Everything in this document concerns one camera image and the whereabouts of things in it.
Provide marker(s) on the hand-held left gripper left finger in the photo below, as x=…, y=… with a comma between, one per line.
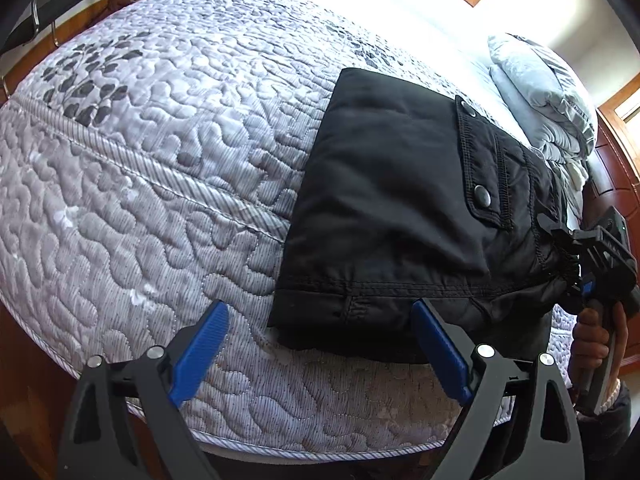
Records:
x=200, y=345

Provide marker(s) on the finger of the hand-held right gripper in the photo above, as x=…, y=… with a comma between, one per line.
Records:
x=586, y=290
x=585, y=245

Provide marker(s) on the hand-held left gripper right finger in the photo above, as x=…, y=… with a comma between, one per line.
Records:
x=442, y=345

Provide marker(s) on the black jacket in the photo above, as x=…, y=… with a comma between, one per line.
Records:
x=390, y=200

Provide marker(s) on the person's right forearm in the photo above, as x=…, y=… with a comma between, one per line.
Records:
x=610, y=430

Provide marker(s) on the person's right hand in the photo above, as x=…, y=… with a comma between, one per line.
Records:
x=585, y=345

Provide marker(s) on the white fluffy cloth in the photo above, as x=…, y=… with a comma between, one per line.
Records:
x=576, y=175

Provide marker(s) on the wooden headboard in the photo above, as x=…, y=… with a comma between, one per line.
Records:
x=615, y=180

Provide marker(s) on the grey pillows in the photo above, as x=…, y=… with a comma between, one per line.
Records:
x=540, y=90

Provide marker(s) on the grey quilted bed cover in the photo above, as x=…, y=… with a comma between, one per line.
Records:
x=150, y=185

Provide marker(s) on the black folding chair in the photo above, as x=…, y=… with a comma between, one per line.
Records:
x=50, y=5

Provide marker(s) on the narrow wooden frame window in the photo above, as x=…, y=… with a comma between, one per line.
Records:
x=622, y=107

